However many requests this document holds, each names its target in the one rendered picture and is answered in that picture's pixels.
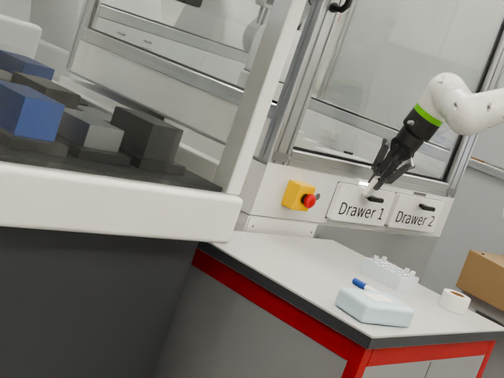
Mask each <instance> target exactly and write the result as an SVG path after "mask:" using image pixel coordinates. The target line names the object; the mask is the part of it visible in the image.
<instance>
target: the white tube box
mask: <svg viewBox="0 0 504 378"><path fill-rule="evenodd" d="M390 267H391V263H390V262H387V261H385V262H381V259H378V260H377V262H374V261H373V258H369V257H364V259H363V261H362V263H361V267H360V269H359V271H360V272H362V273H364V274H366V275H368V276H370V277H372V278H373V279H375V280H377V281H379V282H381V283H382V284H385V285H386V286H388V287H391V288H392V289H393V290H396V291H410V292H414V291H415V288H416V285H417V283H418V281H419V277H416V276H415V277H410V273H409V274H404V270H403V269H401V268H399V267H397V266H396V267H395V270H394V271H392V270H390Z"/></svg>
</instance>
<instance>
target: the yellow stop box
mask: <svg viewBox="0 0 504 378"><path fill-rule="evenodd" d="M315 190H316V188H315V187H314V186H312V185H310V184H308V183H306V182H303V181H294V180H289V182H288V185H287V187H286V190H285V193H284V195H283V199H282V202H281V204H282V205H283V206H286V207H287V208H289V209H292V210H297V211H303V212H307V211H308V209H309V208H305V206H304V198H305V197H306V196H307V195H308V194H314V192H315Z"/></svg>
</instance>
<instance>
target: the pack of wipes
mask: <svg viewBox="0 0 504 378"><path fill-rule="evenodd" d="M335 304H336V305H337V306H338V307H339V308H340V309H341V310H343V311H345V312H346V313H348V314H349V315H350V316H352V317H354V318H355V319H357V320H358V321H359V322H361V323H370V324H377V325H384V326H397V327H404V328H406V327H408V326H410V323H411V321H412V319H413V315H414V313H415V312H414V310H413V309H412V308H411V307H409V306H407V305H406V304H404V303H403V302H401V301H399V300H397V299H396V298H395V297H393V296H391V295H389V294H388V293H384V292H374V291H368V290H363V289H353V288H347V287H342V288H340V290H339V292H338V294H337V298H336V300H335Z"/></svg>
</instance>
